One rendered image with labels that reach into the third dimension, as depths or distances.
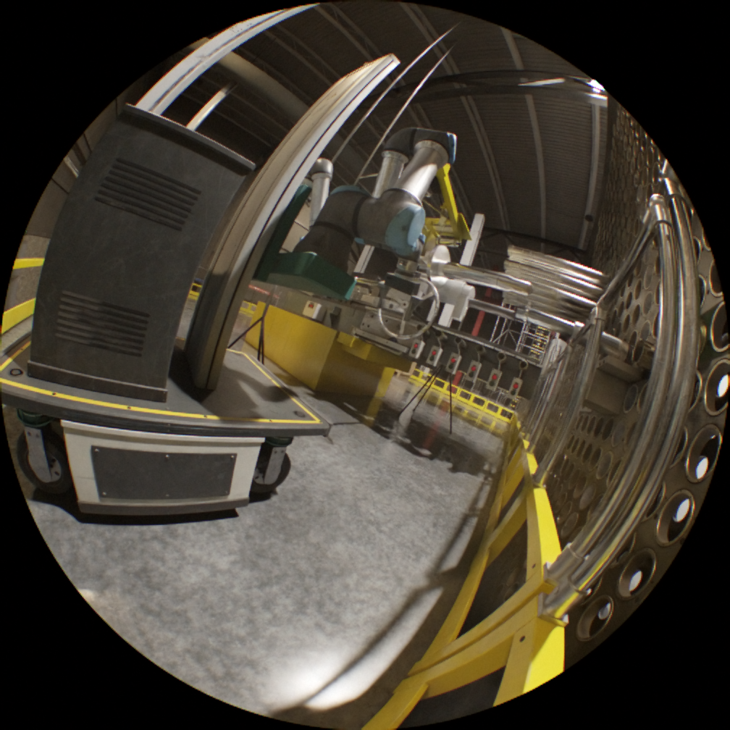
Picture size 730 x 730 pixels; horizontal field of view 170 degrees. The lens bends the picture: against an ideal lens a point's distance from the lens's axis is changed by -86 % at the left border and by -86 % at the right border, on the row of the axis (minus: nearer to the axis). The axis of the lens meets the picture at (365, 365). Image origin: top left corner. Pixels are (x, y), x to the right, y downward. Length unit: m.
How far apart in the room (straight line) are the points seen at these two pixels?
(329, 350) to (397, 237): 1.74
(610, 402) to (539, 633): 2.25
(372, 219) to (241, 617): 0.91
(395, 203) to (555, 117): 9.45
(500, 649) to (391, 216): 0.79
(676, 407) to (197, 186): 0.74
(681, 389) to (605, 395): 2.14
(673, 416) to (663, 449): 0.03
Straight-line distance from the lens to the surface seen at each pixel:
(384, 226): 0.59
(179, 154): 0.55
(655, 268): 2.72
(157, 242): 0.51
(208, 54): 4.50
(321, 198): 1.18
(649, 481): 0.32
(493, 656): 0.44
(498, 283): 1.97
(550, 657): 0.34
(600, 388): 2.44
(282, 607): 0.65
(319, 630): 0.64
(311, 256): 0.54
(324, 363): 2.24
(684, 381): 0.33
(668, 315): 0.42
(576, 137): 10.31
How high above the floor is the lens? 0.58
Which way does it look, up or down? 5 degrees down
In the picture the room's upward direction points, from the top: 22 degrees clockwise
